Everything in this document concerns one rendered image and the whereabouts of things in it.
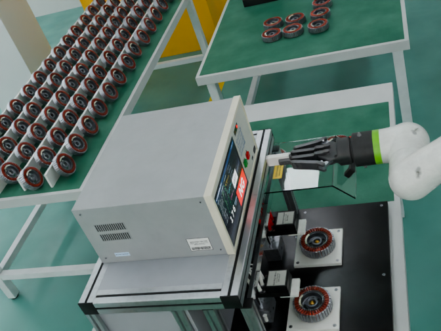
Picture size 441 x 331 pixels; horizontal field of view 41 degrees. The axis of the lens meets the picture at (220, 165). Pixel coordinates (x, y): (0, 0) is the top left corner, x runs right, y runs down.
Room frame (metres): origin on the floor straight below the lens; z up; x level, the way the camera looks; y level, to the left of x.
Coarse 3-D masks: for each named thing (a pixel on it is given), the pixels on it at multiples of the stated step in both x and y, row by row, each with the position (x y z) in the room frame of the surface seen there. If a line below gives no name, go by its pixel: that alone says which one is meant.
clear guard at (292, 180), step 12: (276, 144) 1.57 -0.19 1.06; (288, 144) 1.55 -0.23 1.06; (288, 168) 1.43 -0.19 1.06; (336, 168) 1.36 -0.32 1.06; (276, 180) 1.40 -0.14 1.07; (288, 180) 1.38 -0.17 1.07; (300, 180) 1.36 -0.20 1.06; (312, 180) 1.34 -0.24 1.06; (324, 180) 1.32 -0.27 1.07; (336, 180) 1.31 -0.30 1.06; (348, 180) 1.33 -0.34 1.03; (264, 192) 1.37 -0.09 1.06; (348, 192) 1.28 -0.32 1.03
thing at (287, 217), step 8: (280, 216) 1.41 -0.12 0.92; (288, 216) 1.39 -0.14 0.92; (296, 216) 1.39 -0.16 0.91; (280, 224) 1.37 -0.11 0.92; (288, 224) 1.36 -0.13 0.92; (296, 224) 1.37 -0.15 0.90; (304, 224) 1.38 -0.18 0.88; (272, 232) 1.38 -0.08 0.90; (280, 232) 1.37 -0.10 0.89; (288, 232) 1.36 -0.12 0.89; (296, 232) 1.35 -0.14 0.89; (304, 232) 1.34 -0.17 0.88; (272, 240) 1.41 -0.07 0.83
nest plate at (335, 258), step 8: (336, 232) 1.39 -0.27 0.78; (336, 240) 1.36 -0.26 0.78; (296, 248) 1.39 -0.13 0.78; (336, 248) 1.33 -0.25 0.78; (296, 256) 1.36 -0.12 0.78; (304, 256) 1.34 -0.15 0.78; (328, 256) 1.31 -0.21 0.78; (336, 256) 1.29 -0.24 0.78; (296, 264) 1.32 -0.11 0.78; (304, 264) 1.31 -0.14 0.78; (312, 264) 1.30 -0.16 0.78; (320, 264) 1.29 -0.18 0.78; (328, 264) 1.28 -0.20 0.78; (336, 264) 1.27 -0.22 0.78
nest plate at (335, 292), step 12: (300, 288) 1.23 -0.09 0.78; (336, 288) 1.18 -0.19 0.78; (336, 300) 1.13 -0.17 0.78; (288, 312) 1.16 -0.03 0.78; (336, 312) 1.10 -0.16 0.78; (288, 324) 1.12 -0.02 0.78; (300, 324) 1.10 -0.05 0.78; (312, 324) 1.08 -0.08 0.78; (324, 324) 1.07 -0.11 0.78; (336, 324) 1.06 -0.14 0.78
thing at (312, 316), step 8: (304, 288) 1.19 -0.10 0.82; (312, 288) 1.18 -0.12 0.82; (320, 288) 1.17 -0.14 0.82; (304, 296) 1.17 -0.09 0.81; (312, 296) 1.17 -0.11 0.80; (320, 296) 1.15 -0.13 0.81; (328, 296) 1.13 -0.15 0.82; (296, 304) 1.14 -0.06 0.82; (304, 304) 1.15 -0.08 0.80; (328, 304) 1.10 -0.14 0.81; (296, 312) 1.12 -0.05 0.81; (304, 312) 1.11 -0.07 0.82; (312, 312) 1.10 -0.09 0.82; (320, 312) 1.09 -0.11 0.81; (328, 312) 1.09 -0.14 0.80; (304, 320) 1.10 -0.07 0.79; (312, 320) 1.09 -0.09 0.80
